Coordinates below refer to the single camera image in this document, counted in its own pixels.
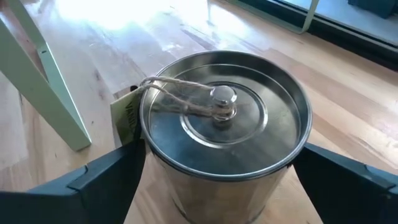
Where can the silver tin candle with tag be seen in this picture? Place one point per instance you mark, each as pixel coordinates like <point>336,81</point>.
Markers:
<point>224,149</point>

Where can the pale green perforated metal shelf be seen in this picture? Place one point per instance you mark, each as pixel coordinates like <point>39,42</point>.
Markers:
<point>62,118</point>

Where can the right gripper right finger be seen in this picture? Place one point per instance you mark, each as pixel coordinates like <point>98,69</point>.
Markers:
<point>351,193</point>

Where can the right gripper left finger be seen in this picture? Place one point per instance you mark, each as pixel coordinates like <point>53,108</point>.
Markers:
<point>77,199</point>

